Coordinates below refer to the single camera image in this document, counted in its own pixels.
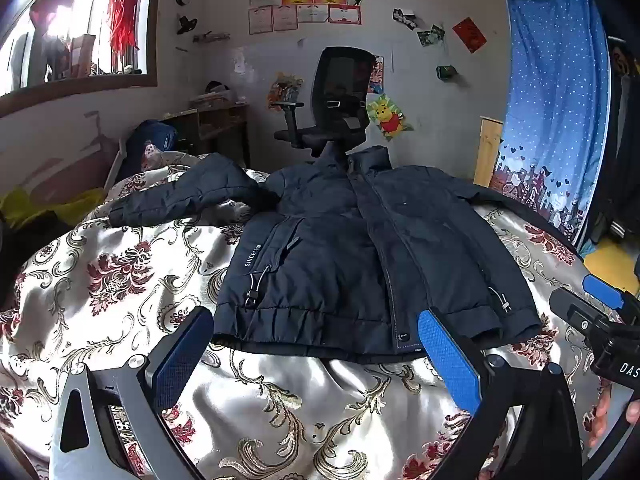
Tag floral satin bed cover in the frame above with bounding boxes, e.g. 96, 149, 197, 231
0, 152, 616, 480

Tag wooden desk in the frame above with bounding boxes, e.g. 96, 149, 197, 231
165, 102, 251, 166

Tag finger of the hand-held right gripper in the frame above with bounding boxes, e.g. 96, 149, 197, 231
548, 287, 617, 335
582, 274, 640, 315

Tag wooden framed window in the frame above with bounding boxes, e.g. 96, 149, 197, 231
0, 0, 166, 118

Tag black mesh office chair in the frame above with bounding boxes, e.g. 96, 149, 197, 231
267, 46, 378, 160

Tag pile of clothes on desk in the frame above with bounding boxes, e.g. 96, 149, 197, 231
189, 80, 236, 110

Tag red envelope on wall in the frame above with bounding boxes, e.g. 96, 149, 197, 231
452, 16, 487, 53

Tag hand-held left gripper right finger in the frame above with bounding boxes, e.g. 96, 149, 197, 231
417, 306, 585, 480

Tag group of wall certificates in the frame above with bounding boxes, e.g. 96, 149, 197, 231
248, 0, 383, 36

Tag green wall photo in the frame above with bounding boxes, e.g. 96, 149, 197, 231
417, 25, 446, 47

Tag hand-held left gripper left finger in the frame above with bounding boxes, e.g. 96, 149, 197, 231
49, 305, 216, 480

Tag blue dotted printed curtain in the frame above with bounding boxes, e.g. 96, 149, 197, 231
487, 0, 612, 256

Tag dark navy padded jacket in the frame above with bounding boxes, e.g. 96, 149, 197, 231
107, 145, 543, 365

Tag dark hanging clothes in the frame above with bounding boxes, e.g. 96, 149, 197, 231
597, 35, 640, 261

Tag light wooden board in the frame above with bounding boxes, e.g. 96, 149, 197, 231
472, 116, 505, 188

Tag yellow cloth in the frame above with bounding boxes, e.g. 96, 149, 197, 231
0, 187, 108, 231

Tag colourful cartoon wall poster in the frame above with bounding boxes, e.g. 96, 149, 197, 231
266, 74, 304, 110

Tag red cloth at window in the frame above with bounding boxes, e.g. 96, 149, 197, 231
107, 0, 141, 73

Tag yellow bear wall poster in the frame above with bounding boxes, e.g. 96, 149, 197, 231
366, 94, 415, 143

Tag blue backpack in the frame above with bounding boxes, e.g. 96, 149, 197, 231
122, 120, 178, 176

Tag person's right hand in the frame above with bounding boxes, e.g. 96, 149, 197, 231
587, 389, 640, 448

